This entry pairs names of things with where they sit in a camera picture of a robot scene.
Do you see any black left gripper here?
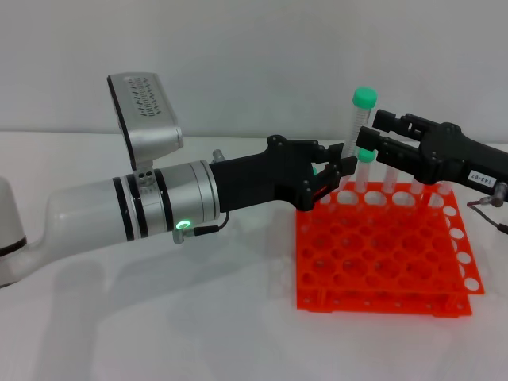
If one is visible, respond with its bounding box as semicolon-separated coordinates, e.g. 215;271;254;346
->
209;134;360;214

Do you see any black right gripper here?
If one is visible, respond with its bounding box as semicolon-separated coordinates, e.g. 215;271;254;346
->
355;109;508;196

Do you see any dark right arm cable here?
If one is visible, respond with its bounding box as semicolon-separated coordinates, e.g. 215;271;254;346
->
467;184;508;236

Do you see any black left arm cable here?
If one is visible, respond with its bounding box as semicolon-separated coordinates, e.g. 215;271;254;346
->
171;211;232;246

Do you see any orange test tube rack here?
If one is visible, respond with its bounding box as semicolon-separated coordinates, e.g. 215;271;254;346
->
295;180;486;318

